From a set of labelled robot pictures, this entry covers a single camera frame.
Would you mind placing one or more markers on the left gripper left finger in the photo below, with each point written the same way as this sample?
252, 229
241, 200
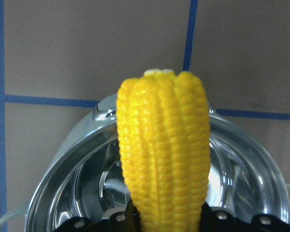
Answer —
123, 221

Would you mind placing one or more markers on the yellow corn cob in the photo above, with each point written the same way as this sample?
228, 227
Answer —
163, 132

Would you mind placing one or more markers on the pale green electric pot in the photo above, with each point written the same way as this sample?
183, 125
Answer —
246, 190

